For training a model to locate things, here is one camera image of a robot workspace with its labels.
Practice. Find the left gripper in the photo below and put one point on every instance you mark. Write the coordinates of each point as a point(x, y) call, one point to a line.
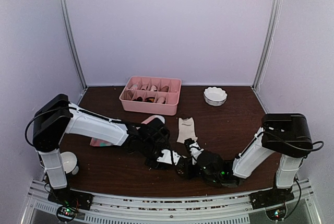
point(162, 165)

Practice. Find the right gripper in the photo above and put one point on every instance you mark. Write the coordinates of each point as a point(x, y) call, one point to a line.
point(189, 174)

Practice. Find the beige sock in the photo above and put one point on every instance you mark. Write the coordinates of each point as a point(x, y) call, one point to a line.
point(186, 130)

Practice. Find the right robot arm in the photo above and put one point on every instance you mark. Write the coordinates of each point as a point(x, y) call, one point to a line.
point(282, 133)

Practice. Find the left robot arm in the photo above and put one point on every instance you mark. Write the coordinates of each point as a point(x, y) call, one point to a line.
point(60, 117)

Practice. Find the white scalloped bowl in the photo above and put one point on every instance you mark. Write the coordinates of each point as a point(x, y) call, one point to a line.
point(215, 96)

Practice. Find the pink divided organizer box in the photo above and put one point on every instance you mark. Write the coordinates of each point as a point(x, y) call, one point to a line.
point(153, 95)

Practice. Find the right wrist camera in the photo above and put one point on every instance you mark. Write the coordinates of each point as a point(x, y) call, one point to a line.
point(195, 150)

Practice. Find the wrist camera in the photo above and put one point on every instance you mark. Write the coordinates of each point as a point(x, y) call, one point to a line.
point(195, 150)
point(169, 157)

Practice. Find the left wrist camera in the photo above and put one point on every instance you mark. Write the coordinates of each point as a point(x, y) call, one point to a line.
point(169, 157)

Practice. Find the aluminium front rail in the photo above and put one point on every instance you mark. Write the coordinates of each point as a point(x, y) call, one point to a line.
point(226, 208)

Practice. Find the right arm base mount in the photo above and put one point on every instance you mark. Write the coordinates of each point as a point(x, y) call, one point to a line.
point(271, 197)

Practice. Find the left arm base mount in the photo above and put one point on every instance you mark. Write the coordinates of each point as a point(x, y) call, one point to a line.
point(71, 198)

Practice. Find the right aluminium corner post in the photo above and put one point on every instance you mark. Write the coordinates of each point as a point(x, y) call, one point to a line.
point(268, 43)

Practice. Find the aluminium corner post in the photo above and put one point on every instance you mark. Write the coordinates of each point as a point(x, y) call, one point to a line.
point(71, 43)
point(268, 43)

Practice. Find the left aluminium corner post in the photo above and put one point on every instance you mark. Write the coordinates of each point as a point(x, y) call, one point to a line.
point(71, 43)

